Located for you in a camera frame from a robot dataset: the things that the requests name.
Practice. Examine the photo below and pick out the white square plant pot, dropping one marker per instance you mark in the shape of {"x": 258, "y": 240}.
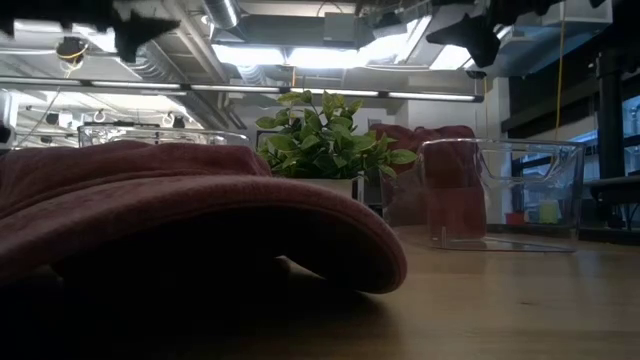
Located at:
{"x": 345, "y": 187}

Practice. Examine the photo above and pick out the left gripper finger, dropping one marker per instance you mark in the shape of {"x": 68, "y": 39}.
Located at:
{"x": 135, "y": 35}

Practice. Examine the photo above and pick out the clear plastic bin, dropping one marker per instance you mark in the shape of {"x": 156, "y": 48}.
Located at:
{"x": 150, "y": 134}
{"x": 550, "y": 165}

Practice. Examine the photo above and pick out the yellow-green cup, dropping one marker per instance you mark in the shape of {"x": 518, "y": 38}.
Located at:
{"x": 548, "y": 212}

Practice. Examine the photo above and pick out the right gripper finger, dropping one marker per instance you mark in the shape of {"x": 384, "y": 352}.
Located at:
{"x": 475, "y": 37}

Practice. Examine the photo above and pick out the small red container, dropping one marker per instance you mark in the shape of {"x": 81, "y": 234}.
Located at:
{"x": 515, "y": 218}

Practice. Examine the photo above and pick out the black pillar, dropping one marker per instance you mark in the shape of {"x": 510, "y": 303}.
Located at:
{"x": 611, "y": 125}

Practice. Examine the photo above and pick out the dark side desk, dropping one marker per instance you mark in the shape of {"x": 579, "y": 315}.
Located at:
{"x": 615, "y": 187}

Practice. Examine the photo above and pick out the grey ceiling box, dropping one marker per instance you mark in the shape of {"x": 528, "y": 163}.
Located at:
{"x": 340, "y": 27}

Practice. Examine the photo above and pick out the long ceiling light bar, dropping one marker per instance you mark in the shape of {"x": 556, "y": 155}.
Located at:
{"x": 430, "y": 96}

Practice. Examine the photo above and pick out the maroon baseball cap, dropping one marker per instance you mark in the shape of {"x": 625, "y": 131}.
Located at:
{"x": 200, "y": 210}
{"x": 450, "y": 170}

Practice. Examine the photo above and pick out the silver ventilation duct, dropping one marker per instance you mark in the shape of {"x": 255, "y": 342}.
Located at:
{"x": 222, "y": 12}

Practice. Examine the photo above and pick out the green artificial plant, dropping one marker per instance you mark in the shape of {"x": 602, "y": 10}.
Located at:
{"x": 320, "y": 145}

